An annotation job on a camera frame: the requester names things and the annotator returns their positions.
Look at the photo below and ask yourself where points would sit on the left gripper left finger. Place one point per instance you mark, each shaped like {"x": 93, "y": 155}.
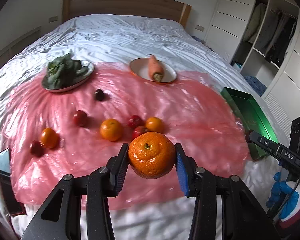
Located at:
{"x": 59, "y": 217}

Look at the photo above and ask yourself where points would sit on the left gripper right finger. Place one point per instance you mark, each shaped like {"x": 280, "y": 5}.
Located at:
{"x": 242, "y": 215}

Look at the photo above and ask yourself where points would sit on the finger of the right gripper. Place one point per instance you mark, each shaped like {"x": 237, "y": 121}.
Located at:
{"x": 276, "y": 150}

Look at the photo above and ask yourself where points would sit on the small orange mandarin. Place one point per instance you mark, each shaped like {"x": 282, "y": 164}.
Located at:
{"x": 155, "y": 124}

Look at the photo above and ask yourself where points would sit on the large orange mandarin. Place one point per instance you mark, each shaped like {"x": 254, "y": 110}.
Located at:
{"x": 151, "y": 155}

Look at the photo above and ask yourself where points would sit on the red apple tomato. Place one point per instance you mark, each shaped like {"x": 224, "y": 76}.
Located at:
{"x": 139, "y": 131}

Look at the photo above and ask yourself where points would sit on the dark purple plum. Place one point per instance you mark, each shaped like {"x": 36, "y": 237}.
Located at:
{"x": 99, "y": 95}

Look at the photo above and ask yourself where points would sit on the green rectangular tray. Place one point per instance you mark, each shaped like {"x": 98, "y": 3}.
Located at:
{"x": 246, "y": 108}

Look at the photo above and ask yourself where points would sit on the black smartphone red case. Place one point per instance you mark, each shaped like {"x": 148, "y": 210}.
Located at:
{"x": 14, "y": 207}

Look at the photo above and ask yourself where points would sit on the blue folded towel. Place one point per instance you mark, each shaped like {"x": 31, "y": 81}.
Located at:
{"x": 256, "y": 84}

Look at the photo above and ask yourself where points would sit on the pink plastic sheet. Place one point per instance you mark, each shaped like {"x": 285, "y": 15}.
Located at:
{"x": 193, "y": 114}

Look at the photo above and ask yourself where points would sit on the white wardrobe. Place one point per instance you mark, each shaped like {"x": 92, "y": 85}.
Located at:
{"x": 261, "y": 39}

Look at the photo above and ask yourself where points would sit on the hanging dark clothes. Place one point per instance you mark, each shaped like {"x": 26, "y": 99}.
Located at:
{"x": 279, "y": 34}

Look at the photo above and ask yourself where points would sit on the orange carrot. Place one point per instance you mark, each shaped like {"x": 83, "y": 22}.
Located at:
{"x": 155, "y": 69}

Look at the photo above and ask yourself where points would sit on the grey plate with greens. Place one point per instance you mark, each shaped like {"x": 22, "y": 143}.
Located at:
{"x": 78, "y": 81}

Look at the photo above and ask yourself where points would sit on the green leafy vegetable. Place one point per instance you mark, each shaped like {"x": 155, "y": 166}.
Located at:
{"x": 63, "y": 71}

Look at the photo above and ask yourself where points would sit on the wooden headboard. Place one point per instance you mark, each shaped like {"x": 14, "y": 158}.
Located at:
{"x": 165, "y": 9}

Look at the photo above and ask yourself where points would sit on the wall socket plate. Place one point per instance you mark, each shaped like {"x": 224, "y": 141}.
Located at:
{"x": 53, "y": 19}

